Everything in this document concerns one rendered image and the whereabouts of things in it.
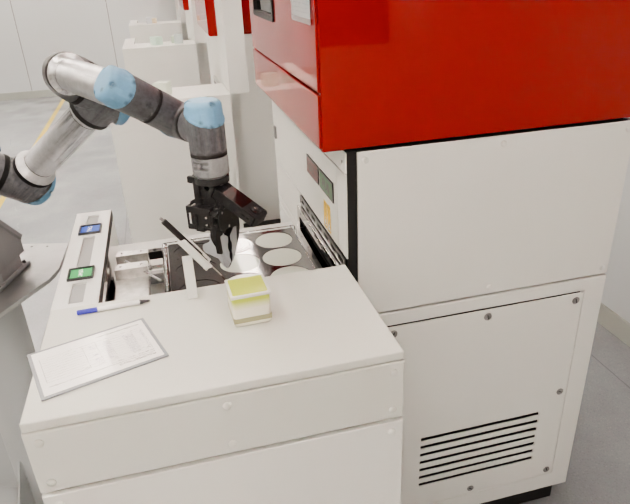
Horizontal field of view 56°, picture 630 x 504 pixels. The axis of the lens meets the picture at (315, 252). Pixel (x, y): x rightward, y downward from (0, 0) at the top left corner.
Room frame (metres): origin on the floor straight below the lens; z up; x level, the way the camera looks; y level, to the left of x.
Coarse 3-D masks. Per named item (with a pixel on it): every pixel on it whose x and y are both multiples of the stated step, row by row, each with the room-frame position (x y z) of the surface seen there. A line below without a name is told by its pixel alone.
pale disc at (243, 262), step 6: (234, 258) 1.36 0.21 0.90; (240, 258) 1.36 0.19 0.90; (246, 258) 1.36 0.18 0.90; (252, 258) 1.36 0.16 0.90; (234, 264) 1.33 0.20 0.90; (240, 264) 1.33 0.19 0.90; (246, 264) 1.33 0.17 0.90; (252, 264) 1.32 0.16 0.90; (258, 264) 1.32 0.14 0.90; (228, 270) 1.30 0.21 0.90; (234, 270) 1.30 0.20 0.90; (240, 270) 1.29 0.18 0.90; (246, 270) 1.29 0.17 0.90
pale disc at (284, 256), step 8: (280, 248) 1.41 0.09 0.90; (288, 248) 1.41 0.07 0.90; (264, 256) 1.37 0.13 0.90; (272, 256) 1.36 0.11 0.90; (280, 256) 1.36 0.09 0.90; (288, 256) 1.36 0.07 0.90; (296, 256) 1.36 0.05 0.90; (272, 264) 1.32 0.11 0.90; (280, 264) 1.32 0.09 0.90; (288, 264) 1.31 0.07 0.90
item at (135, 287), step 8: (120, 280) 1.31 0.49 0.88; (128, 280) 1.31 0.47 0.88; (136, 280) 1.30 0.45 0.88; (144, 280) 1.30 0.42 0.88; (120, 288) 1.27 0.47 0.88; (128, 288) 1.26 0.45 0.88; (136, 288) 1.26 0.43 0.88; (144, 288) 1.26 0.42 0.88; (120, 296) 1.23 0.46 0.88; (128, 296) 1.23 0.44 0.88; (136, 296) 1.22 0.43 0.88
